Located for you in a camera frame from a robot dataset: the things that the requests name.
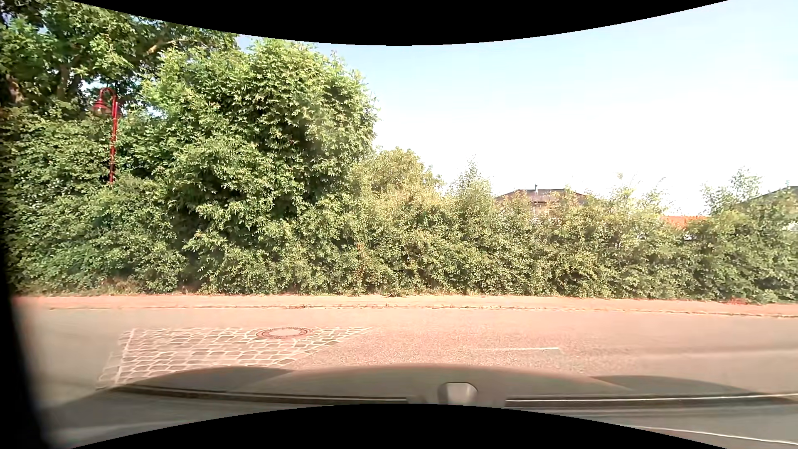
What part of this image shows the tall green hedge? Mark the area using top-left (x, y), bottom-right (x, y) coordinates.
top-left (3, 39), bottom-right (798, 304)

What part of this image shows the reddish pavement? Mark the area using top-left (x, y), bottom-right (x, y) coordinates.
top-left (14, 294), bottom-right (798, 318)

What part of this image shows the building with brown roof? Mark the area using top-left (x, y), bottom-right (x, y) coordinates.
top-left (495, 185), bottom-right (589, 217)

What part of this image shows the car's own bonnet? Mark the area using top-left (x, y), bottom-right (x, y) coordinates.
top-left (44, 363), bottom-right (798, 449)

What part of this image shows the grey asphalt road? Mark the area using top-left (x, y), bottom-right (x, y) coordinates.
top-left (14, 304), bottom-right (798, 395)

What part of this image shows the cobbled strip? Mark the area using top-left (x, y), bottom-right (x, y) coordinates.
top-left (96, 326), bottom-right (374, 388)

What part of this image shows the large tree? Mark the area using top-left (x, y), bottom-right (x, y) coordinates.
top-left (0, 0), bottom-right (241, 126)

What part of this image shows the building with dark roof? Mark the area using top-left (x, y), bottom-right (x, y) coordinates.
top-left (748, 185), bottom-right (798, 203)

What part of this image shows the red lamp post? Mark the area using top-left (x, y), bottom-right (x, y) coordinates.
top-left (91, 87), bottom-right (121, 185)

